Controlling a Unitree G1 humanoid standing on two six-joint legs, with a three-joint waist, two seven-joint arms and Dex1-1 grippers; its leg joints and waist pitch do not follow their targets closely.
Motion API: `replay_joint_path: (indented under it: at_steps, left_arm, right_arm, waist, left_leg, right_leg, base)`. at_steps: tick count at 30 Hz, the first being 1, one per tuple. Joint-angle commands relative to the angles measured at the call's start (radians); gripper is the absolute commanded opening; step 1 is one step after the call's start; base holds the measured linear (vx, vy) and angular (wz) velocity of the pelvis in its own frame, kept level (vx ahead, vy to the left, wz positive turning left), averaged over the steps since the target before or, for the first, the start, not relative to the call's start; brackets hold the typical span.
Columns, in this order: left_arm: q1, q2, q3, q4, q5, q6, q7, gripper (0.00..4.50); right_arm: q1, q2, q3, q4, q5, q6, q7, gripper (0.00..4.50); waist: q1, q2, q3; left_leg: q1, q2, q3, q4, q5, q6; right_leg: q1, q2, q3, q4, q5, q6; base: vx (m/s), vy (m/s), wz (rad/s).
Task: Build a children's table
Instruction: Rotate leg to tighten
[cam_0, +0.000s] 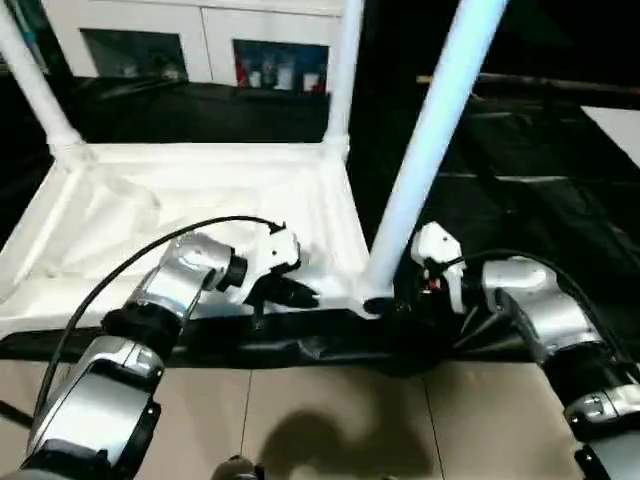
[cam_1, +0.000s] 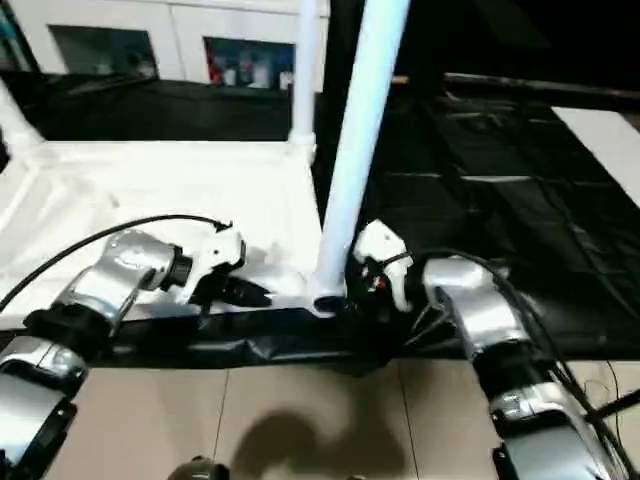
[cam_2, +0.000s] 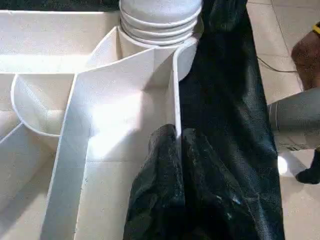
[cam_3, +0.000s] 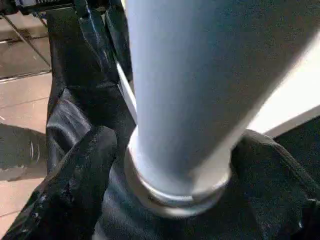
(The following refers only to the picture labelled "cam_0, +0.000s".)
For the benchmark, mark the white plastic table top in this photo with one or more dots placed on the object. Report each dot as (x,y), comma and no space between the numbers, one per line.
(175,190)

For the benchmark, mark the white plastic table leg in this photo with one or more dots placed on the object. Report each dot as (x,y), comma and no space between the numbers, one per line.
(345,70)
(435,125)
(35,75)

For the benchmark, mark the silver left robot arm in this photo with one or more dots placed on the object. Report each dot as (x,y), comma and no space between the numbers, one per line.
(180,280)

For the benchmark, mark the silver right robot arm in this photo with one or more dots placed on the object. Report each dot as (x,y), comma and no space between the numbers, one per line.
(530,290)

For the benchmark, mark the black plastic mat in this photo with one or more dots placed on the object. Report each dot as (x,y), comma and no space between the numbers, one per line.
(525,200)

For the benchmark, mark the black flat screen television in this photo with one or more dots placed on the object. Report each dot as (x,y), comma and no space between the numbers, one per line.
(550,82)

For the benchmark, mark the white cabinet with glass doors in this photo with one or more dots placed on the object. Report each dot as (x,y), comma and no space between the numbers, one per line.
(210,35)

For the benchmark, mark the black metal table leg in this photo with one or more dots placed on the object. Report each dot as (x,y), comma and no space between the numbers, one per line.
(15,414)

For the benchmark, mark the grey curtain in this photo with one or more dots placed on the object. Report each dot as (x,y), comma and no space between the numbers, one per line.
(25,35)

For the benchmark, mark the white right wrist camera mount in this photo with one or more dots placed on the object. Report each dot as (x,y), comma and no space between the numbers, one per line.
(440,250)

